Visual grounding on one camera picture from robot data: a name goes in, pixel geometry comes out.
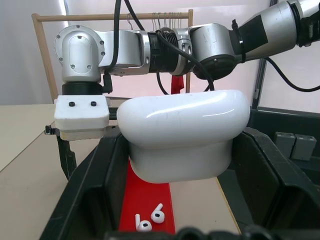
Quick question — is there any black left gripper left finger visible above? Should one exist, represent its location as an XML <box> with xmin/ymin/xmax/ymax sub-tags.
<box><xmin>41</xmin><ymin>131</ymin><xmax>131</xmax><ymax>240</ymax></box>

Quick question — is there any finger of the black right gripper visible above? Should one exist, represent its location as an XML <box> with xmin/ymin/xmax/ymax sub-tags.
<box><xmin>56</xmin><ymin>136</ymin><xmax>77</xmax><ymax>181</ymax></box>

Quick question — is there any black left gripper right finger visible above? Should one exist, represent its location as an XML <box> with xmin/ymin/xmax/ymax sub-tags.
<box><xmin>216</xmin><ymin>126</ymin><xmax>320</xmax><ymax>240</ymax></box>

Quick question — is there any white earbud charging case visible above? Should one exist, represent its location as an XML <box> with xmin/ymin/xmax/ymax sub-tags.
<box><xmin>116</xmin><ymin>89</ymin><xmax>252</xmax><ymax>184</ymax></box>

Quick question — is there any black plastic bin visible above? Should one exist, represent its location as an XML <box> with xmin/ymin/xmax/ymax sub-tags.
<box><xmin>246</xmin><ymin>105</ymin><xmax>320</xmax><ymax>198</ymax></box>

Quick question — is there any grey box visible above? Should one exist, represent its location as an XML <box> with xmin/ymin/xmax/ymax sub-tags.
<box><xmin>274</xmin><ymin>131</ymin><xmax>296</xmax><ymax>159</ymax></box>
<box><xmin>291</xmin><ymin>133</ymin><xmax>318</xmax><ymax>161</ymax></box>

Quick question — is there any red mat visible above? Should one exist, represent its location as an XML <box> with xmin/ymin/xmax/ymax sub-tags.
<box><xmin>118</xmin><ymin>159</ymin><xmax>177</xmax><ymax>236</ymax></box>

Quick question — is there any white earbud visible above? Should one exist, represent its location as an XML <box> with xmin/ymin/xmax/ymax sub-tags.
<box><xmin>150</xmin><ymin>203</ymin><xmax>167</xmax><ymax>224</ymax></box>
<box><xmin>134</xmin><ymin>213</ymin><xmax>153</xmax><ymax>232</ymax></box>

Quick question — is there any wooden clothes rack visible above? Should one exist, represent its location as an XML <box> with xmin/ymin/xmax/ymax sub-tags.
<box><xmin>31</xmin><ymin>9</ymin><xmax>194</xmax><ymax>101</ymax></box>

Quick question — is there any red hanging cloth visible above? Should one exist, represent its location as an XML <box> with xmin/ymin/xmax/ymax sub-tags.
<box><xmin>170</xmin><ymin>74</ymin><xmax>185</xmax><ymax>95</ymax></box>

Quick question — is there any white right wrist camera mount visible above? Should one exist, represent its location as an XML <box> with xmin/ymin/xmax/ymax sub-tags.
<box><xmin>53</xmin><ymin>94</ymin><xmax>110</xmax><ymax>141</ymax></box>

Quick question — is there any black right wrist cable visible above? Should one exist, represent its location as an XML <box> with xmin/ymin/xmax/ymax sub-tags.
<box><xmin>103</xmin><ymin>0</ymin><xmax>124</xmax><ymax>95</ymax></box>

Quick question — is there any black metal frame post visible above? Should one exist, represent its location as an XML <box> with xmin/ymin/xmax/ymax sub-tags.
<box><xmin>251</xmin><ymin>57</ymin><xmax>268</xmax><ymax>110</ymax></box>

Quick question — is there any black robot body cable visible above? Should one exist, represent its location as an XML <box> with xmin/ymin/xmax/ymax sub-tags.
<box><xmin>264</xmin><ymin>56</ymin><xmax>320</xmax><ymax>93</ymax></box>

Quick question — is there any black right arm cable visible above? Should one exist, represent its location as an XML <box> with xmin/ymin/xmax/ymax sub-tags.
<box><xmin>123</xmin><ymin>0</ymin><xmax>215</xmax><ymax>96</ymax></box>

